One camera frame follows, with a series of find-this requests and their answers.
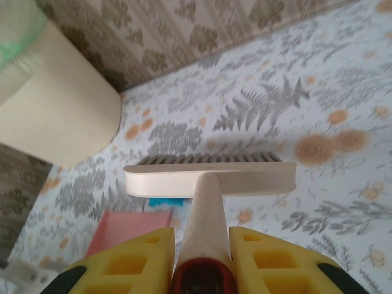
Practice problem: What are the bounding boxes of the beige plastic waste bin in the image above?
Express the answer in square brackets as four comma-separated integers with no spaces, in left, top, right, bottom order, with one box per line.
[0,0,124,170]

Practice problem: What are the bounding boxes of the beige hand brush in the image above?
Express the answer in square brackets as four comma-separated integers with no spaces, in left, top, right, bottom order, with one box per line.
[123,152,298,294]

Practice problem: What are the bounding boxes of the green translucent bin liner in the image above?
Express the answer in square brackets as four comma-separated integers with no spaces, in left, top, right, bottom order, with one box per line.
[0,0,48,73]

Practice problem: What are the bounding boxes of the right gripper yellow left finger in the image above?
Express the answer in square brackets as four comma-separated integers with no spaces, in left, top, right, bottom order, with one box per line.
[45,227,176,294]

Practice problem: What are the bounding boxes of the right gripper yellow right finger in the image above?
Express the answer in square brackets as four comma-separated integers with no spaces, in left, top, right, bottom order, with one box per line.
[228,225,361,294]

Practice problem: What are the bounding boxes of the pink plastic dustpan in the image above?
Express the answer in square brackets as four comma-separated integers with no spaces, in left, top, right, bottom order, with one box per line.
[84,209,175,261]

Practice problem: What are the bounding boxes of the teal paper scrap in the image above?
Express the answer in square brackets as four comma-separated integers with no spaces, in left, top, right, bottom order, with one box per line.
[148,197,185,209]

